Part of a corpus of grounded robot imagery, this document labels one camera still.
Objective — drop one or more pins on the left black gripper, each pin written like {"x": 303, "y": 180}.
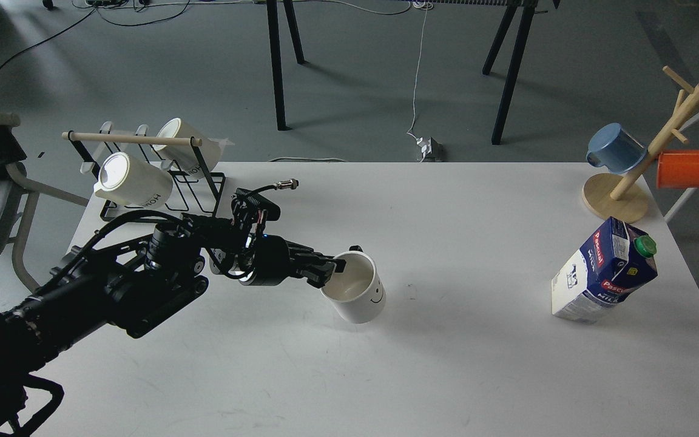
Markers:
{"x": 274, "y": 259}

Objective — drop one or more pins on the white smiley mug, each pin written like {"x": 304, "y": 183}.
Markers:
{"x": 356, "y": 293}

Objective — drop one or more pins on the blue white milk carton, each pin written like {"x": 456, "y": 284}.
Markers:
{"x": 611, "y": 264}

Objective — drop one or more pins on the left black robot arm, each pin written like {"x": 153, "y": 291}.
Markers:
{"x": 135, "y": 272}

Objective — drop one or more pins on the white mug rear rack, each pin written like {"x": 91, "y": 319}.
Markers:
{"x": 199, "y": 151}

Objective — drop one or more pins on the white mug rack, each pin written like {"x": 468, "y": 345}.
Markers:
{"x": 199, "y": 151}
{"x": 128, "y": 181}

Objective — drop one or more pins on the grey power adapter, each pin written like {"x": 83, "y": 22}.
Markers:
{"x": 430, "y": 149}

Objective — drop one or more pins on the white mug front rack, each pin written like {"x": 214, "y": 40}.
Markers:
{"x": 128, "y": 181}

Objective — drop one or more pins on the black table legs left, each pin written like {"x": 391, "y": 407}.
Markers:
{"x": 275, "y": 48}

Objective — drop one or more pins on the black table legs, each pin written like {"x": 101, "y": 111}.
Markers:
{"x": 275, "y": 48}
{"x": 528, "y": 11}

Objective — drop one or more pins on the wooden mug tree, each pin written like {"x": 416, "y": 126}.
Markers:
{"x": 618, "y": 195}

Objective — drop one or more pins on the blue mug on tree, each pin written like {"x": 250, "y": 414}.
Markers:
{"x": 614, "y": 148}

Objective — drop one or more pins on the black table legs right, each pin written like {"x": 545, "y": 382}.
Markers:
{"x": 528, "y": 11}

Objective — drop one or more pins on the orange mug on tree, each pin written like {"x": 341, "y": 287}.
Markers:
{"x": 678, "y": 169}

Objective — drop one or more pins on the black wire mug rack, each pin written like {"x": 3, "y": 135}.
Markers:
{"x": 189, "y": 195}

